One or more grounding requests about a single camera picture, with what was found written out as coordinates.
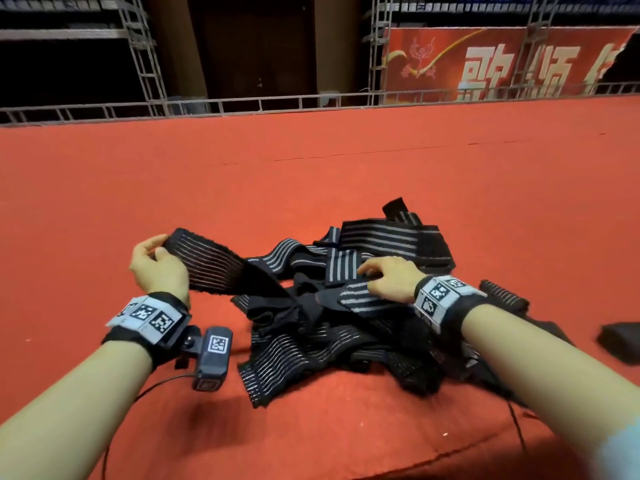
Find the person's left hand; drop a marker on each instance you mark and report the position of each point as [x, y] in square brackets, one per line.
[158, 270]

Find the person's right hand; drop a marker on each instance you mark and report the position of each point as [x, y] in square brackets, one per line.
[395, 280]

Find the person's left forearm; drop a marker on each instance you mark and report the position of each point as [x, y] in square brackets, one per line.
[65, 415]

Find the person's right forearm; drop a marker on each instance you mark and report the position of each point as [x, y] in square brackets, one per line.
[560, 370]

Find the black wristband with marker tags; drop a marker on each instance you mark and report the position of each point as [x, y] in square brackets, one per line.
[445, 300]
[145, 320]

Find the metal railing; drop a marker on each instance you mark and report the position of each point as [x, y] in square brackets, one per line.
[250, 103]

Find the metal truss column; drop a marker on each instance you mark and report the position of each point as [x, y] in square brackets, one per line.
[143, 50]
[543, 15]
[381, 45]

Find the red banner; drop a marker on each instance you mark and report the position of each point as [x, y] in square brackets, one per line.
[500, 65]

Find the dark brown door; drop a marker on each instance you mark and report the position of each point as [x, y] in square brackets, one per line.
[260, 45]

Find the tiered bleacher seats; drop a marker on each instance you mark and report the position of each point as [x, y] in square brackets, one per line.
[60, 20]
[470, 7]

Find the light blue sleeve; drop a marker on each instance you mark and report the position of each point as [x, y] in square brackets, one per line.
[620, 455]

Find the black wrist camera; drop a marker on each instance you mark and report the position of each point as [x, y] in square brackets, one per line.
[212, 357]

